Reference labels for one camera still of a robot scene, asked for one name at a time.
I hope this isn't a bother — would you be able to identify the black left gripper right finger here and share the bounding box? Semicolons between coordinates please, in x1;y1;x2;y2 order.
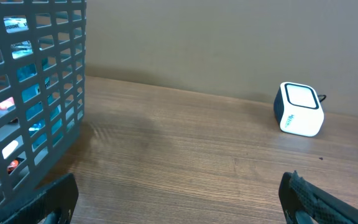
278;172;358;224

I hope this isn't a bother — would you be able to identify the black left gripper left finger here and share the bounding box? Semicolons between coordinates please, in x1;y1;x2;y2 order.
0;173;79;223

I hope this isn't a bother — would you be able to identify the red white small box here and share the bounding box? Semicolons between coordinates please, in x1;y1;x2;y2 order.
0;97;16;118

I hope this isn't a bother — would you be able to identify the blue mouthwash bottle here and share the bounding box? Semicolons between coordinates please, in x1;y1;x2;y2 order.
4;17;61;150

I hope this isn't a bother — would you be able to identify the white barcode scanner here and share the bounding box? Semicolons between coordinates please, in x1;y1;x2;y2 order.
273;82;324;137

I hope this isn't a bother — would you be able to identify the grey plastic mesh basket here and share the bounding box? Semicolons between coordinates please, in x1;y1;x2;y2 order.
0;0;86;208

